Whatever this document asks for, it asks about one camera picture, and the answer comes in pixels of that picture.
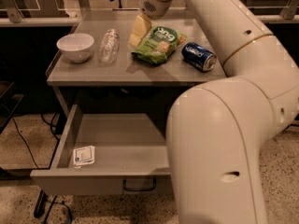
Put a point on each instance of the black drawer handle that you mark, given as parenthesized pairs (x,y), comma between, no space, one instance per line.
(139,185)

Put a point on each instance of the green rice chip bag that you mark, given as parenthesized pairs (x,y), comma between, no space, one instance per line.
(159,45)

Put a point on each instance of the white horizontal rail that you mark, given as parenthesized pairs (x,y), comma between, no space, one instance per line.
(40,22)

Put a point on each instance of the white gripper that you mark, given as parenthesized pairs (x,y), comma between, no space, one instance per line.
(154,6)

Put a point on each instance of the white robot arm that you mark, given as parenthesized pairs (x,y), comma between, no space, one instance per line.
(215,131)

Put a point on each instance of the black side table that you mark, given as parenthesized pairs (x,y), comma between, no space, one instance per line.
(9,102)

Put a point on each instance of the white tag card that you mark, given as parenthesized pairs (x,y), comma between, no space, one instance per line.
(83,155)

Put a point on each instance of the white ceramic bowl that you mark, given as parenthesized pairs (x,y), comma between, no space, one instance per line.
(77,47)

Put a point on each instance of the open grey top drawer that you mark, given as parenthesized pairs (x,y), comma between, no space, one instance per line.
(127,146)

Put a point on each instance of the clear plastic bottle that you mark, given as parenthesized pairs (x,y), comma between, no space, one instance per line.
(109,46)

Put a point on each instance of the blue pepsi can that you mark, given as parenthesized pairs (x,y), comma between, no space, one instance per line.
(197,56)

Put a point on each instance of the grey metal cabinet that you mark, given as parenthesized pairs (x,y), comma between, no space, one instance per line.
(125,71)

